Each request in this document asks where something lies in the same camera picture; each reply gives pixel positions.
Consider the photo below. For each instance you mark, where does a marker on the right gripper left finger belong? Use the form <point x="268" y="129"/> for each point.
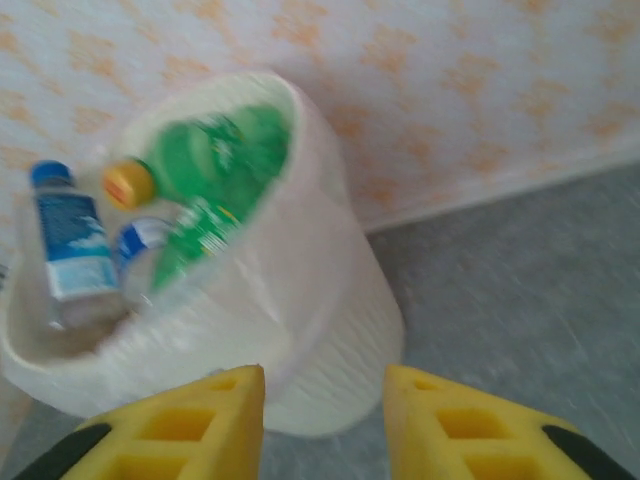
<point x="200" y="430"/>

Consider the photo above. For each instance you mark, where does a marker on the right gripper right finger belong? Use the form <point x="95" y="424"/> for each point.
<point x="450" y="435"/>

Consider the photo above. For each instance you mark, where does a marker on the clear bottle blue label blue cap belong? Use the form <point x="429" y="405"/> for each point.
<point x="135" y="240"/>

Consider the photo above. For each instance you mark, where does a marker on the rectangular clear bottle blue cap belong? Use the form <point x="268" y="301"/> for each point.
<point x="70" y="235"/>

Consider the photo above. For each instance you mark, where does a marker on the cream plastic bin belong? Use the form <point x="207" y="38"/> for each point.
<point x="325" y="390"/>

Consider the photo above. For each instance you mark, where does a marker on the translucent plastic bin liner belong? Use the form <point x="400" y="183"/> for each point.
<point x="300" y="240"/>

